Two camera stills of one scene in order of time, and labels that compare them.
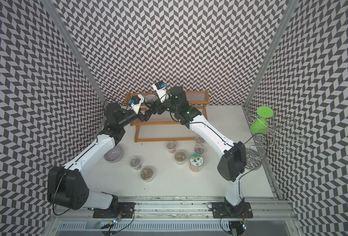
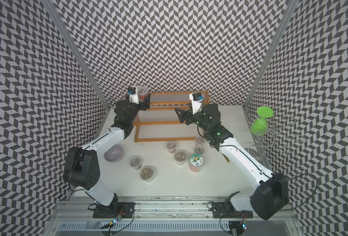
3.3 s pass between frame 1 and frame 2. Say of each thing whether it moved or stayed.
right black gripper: moved
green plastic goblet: stayed
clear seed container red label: moved
